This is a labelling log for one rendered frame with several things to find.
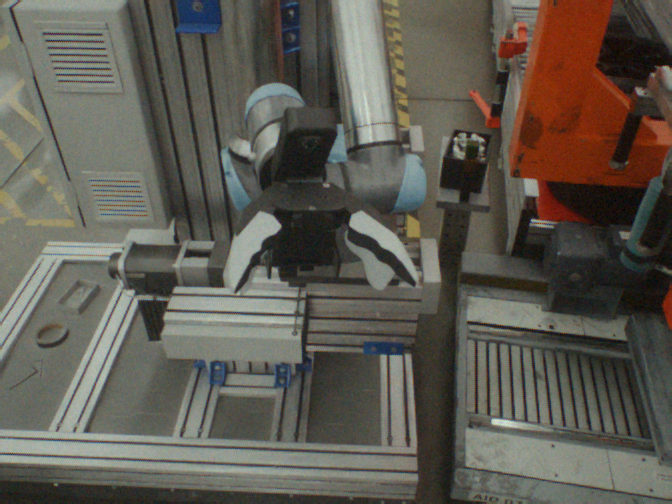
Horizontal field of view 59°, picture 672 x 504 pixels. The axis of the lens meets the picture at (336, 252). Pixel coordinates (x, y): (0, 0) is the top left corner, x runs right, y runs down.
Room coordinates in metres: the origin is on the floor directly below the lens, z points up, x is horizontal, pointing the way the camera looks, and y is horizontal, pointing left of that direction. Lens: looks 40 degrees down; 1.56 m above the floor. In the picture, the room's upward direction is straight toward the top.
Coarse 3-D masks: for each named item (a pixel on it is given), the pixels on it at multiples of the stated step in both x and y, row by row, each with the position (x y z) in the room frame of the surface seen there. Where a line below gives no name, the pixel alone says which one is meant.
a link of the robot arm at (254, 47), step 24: (240, 0) 0.85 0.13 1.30; (264, 0) 0.86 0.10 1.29; (240, 24) 0.85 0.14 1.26; (264, 24) 0.86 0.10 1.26; (240, 48) 0.85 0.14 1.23; (264, 48) 0.86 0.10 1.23; (240, 72) 0.86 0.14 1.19; (264, 72) 0.85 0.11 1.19; (240, 96) 0.86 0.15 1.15; (240, 120) 0.86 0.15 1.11; (240, 144) 0.86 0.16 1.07; (240, 168) 0.85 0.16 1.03; (240, 192) 0.83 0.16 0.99
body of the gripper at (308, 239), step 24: (264, 168) 0.52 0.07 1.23; (288, 192) 0.45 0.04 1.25; (312, 192) 0.46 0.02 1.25; (336, 192) 0.46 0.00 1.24; (312, 216) 0.43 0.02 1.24; (336, 216) 0.44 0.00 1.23; (288, 240) 0.43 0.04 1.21; (312, 240) 0.43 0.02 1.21; (288, 264) 0.42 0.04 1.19; (312, 264) 0.43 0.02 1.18; (336, 264) 0.44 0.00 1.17
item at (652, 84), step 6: (648, 84) 1.33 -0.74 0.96; (654, 84) 1.30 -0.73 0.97; (660, 84) 1.28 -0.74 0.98; (654, 90) 1.28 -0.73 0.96; (660, 90) 1.25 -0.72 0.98; (666, 90) 1.25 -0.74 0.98; (654, 96) 1.27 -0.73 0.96; (660, 96) 1.24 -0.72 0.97; (666, 96) 1.22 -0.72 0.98; (660, 102) 1.22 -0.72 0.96; (666, 102) 1.19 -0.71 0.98; (660, 108) 1.21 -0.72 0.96; (666, 108) 1.18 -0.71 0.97; (666, 114) 1.17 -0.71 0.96; (666, 120) 1.16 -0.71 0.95
